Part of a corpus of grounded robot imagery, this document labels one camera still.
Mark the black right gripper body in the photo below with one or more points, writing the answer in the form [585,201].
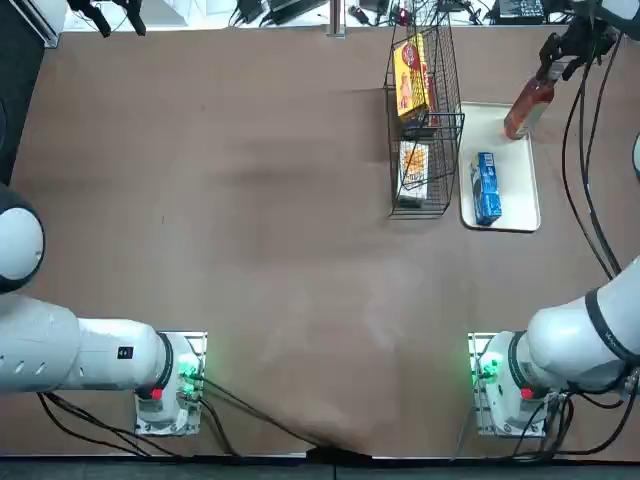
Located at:
[592,40]

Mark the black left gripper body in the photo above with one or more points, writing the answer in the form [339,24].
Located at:
[105,4]

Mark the amber tea bottle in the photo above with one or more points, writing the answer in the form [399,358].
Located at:
[525,110]

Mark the blue Oreo cookie box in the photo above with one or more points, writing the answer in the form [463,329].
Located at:
[486,190]

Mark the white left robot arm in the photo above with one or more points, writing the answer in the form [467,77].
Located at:
[100,360]

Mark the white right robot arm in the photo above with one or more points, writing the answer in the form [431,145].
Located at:
[565,340]

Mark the white plastic tray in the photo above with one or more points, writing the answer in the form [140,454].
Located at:
[520,190]

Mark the black keyboard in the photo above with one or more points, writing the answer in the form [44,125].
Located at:
[522,10]

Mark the white equipment desk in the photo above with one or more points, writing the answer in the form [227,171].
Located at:
[200,12]

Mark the yellow Nabati wafer box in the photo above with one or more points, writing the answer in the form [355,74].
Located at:
[407,80]

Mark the red plug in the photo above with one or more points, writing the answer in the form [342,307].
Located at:
[404,19]

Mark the white Franzzi biscuit box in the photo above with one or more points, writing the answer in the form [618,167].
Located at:
[414,172]

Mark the aluminium frame profile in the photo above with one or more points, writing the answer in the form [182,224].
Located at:
[45,30]

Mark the aluminium upright post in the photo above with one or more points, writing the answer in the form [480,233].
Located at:
[336,20]

